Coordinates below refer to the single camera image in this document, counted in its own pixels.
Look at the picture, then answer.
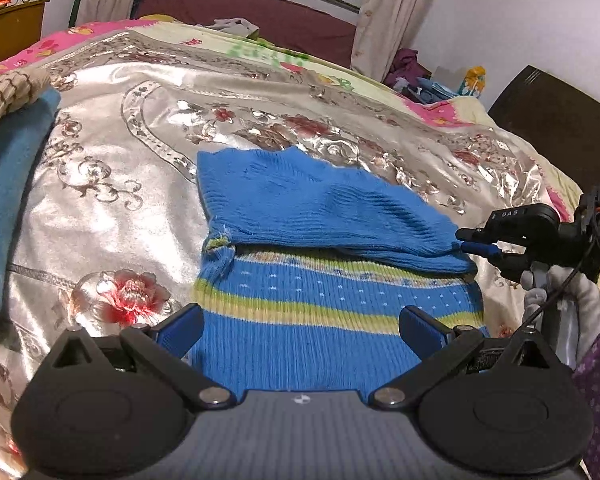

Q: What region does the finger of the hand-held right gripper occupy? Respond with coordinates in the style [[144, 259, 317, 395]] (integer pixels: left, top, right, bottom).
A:
[[461, 241, 505, 262], [455, 226, 497, 244]]

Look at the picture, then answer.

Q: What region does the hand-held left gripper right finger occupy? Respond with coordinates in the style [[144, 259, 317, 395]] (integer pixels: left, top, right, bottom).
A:
[[369, 305, 558, 409]]

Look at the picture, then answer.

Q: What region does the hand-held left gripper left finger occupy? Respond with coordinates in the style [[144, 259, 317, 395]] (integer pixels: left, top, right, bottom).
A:
[[47, 303, 233, 409]]

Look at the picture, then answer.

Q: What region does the blue striped knit sweater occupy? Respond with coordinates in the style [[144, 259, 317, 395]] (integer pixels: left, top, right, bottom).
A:
[[187, 147, 491, 393]]

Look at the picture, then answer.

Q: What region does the purple clothes pile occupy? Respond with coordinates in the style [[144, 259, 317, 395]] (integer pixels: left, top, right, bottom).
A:
[[382, 47, 433, 88]]

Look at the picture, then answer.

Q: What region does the person's right hand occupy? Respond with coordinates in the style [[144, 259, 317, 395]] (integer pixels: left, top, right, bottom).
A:
[[521, 261, 600, 367]]

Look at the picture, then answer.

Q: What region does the dark brown headboard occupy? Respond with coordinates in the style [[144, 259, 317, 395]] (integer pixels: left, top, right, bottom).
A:
[[487, 65, 600, 196]]

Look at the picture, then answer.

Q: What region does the blue folded cloth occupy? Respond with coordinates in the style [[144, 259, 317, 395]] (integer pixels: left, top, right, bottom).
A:
[[410, 79, 462, 106]]

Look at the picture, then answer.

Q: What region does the silver floral bedspread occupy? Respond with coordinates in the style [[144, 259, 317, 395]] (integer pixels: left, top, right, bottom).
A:
[[0, 27, 583, 461]]

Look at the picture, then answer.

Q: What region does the yellow and blue bag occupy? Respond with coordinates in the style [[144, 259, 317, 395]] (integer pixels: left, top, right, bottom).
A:
[[457, 65, 487, 98]]

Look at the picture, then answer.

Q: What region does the teal folded blanket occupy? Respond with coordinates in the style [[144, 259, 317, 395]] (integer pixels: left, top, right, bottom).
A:
[[0, 87, 63, 332]]

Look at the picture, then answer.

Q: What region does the beige checked cloth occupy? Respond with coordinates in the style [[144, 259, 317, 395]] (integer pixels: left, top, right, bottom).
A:
[[0, 69, 53, 162]]

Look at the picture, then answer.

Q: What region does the pink floral bed sheet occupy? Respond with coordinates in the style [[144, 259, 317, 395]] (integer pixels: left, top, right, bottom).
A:
[[0, 14, 583, 211]]

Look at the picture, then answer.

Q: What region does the maroon sofa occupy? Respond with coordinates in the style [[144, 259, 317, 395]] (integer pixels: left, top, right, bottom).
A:
[[132, 0, 358, 68]]

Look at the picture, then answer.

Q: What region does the wooden cabinet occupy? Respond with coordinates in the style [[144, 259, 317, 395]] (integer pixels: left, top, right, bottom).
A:
[[0, 0, 51, 73]]

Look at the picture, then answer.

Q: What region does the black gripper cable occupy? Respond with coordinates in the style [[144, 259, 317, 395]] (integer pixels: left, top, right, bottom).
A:
[[522, 187, 600, 331]]

